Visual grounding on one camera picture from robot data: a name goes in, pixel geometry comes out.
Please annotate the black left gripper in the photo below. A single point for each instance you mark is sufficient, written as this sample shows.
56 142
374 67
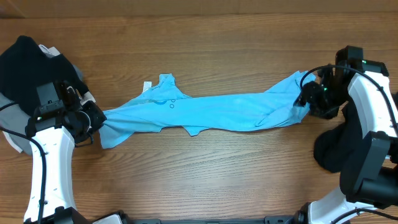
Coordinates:
98 117

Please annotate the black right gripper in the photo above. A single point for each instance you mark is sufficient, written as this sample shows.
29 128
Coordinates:
308 95

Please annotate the black garment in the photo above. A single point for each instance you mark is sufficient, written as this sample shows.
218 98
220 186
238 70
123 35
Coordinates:
332 148

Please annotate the light blue t-shirt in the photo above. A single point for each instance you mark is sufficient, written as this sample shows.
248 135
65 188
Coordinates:
164 106

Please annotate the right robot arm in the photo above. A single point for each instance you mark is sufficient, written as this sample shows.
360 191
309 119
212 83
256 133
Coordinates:
356 149

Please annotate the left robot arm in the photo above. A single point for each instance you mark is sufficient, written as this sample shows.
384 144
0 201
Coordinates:
60 123

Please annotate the folded white shirt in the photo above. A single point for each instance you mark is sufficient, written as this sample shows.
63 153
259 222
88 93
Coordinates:
86 97

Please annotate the folded grey shirt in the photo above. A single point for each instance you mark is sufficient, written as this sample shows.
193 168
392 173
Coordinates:
14 119

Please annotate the folded black shirt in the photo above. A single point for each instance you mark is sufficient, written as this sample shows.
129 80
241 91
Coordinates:
24 67

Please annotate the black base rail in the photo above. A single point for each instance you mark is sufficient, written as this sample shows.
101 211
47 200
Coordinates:
122 218

